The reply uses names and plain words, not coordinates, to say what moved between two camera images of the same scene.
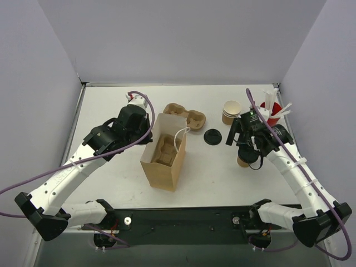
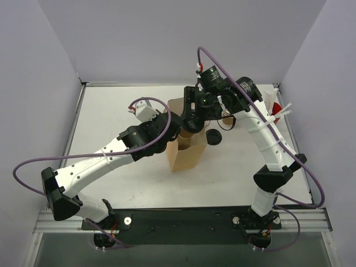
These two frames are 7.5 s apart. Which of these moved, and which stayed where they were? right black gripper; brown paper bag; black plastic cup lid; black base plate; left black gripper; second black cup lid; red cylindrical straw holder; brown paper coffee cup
Moved: right black gripper; black plastic cup lid; brown paper coffee cup; left black gripper; brown paper bag
Stayed: black base plate; red cylindrical straw holder; second black cup lid
